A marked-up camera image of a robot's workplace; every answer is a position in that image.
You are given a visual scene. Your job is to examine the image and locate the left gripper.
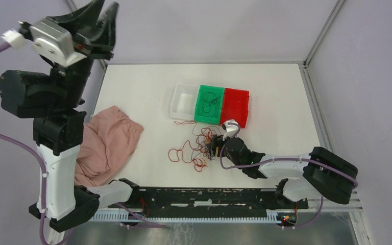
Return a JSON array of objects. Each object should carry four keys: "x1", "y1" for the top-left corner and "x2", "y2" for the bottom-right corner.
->
[{"x1": 51, "y1": 0, "x2": 125, "y2": 105}]

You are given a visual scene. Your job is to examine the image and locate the red thin cable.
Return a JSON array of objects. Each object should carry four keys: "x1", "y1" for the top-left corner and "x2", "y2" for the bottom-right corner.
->
[{"x1": 167, "y1": 120, "x2": 210, "y2": 173}]

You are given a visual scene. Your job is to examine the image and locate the black thin cable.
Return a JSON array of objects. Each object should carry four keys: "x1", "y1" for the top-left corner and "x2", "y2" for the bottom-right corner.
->
[{"x1": 201, "y1": 91, "x2": 222, "y2": 116}]

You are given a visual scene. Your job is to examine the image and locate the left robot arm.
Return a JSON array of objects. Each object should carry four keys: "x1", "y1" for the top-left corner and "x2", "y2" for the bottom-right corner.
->
[{"x1": 0, "y1": 1, "x2": 140, "y2": 232}]

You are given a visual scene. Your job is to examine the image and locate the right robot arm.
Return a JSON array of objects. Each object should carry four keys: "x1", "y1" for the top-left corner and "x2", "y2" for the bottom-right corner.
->
[{"x1": 206, "y1": 135, "x2": 358, "y2": 208}]

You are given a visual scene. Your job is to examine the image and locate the green plastic tray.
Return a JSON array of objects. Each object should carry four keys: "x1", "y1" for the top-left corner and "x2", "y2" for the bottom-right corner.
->
[{"x1": 194, "y1": 85, "x2": 225, "y2": 125}]

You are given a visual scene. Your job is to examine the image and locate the red plastic tray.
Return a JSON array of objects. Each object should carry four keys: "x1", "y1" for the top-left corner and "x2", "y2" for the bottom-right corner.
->
[{"x1": 219, "y1": 88, "x2": 250, "y2": 128}]

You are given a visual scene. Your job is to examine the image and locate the clear plastic tray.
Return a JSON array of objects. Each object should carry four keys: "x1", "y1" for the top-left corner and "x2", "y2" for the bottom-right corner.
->
[{"x1": 169, "y1": 83, "x2": 200, "y2": 120}]

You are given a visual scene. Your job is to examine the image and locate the pink cloth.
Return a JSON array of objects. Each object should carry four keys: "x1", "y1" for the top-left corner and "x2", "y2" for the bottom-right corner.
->
[{"x1": 75, "y1": 106, "x2": 144, "y2": 187}]

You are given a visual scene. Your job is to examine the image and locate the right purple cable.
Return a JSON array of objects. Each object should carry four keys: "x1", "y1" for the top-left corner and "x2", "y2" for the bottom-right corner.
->
[{"x1": 218, "y1": 121, "x2": 359, "y2": 230}]

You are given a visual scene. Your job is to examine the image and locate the tangled cable pile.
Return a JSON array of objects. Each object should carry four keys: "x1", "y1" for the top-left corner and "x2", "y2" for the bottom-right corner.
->
[{"x1": 167, "y1": 120, "x2": 224, "y2": 173}]

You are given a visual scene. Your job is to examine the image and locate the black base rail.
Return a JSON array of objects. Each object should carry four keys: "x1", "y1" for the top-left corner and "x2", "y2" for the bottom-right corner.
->
[{"x1": 124, "y1": 187, "x2": 309, "y2": 218}]

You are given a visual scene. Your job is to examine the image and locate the white cable duct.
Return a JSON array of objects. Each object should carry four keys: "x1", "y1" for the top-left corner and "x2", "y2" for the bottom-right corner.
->
[{"x1": 90, "y1": 210, "x2": 281, "y2": 224}]

